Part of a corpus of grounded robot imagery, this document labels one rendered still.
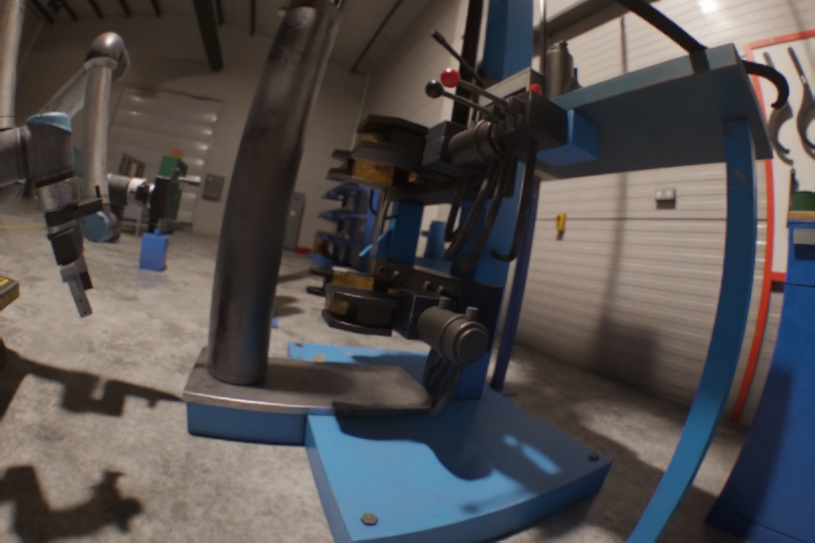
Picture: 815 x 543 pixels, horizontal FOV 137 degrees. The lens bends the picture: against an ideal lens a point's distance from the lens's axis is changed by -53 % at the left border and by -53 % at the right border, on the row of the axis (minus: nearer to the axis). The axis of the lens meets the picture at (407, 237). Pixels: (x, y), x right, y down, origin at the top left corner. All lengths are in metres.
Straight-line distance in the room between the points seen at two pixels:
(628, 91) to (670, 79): 0.09
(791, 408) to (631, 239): 1.90
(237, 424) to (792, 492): 1.63
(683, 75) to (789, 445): 0.99
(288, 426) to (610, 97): 1.18
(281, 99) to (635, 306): 2.44
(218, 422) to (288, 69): 1.10
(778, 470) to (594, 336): 1.98
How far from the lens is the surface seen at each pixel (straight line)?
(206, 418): 1.11
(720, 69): 0.64
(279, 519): 0.89
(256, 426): 1.11
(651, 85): 0.67
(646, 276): 2.59
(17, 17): 0.89
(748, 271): 0.70
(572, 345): 2.92
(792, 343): 1.15
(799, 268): 1.15
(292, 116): 1.09
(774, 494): 1.25
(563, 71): 0.91
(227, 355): 1.11
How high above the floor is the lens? 0.66
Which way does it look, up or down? 2 degrees up
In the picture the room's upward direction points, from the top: 10 degrees clockwise
